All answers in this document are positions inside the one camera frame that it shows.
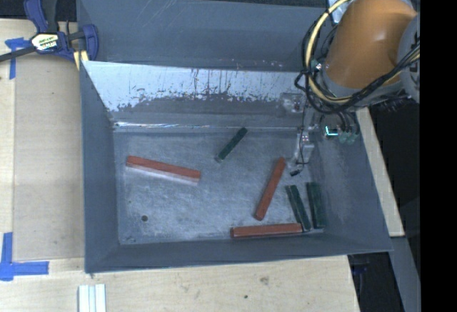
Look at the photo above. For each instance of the red-brown flat block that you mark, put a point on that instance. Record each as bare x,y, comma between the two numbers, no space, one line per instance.
164,168
270,189
266,230

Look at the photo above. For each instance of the dark green flat block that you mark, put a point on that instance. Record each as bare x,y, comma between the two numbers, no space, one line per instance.
317,205
231,144
298,207

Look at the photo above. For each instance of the grey metal bin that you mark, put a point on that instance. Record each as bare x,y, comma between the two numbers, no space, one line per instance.
178,203

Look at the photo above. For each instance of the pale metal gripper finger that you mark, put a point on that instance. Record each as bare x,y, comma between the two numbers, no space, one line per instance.
308,150
298,150

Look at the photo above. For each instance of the black cylinder on white bracket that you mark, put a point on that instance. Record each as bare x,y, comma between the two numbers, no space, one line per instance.
295,172

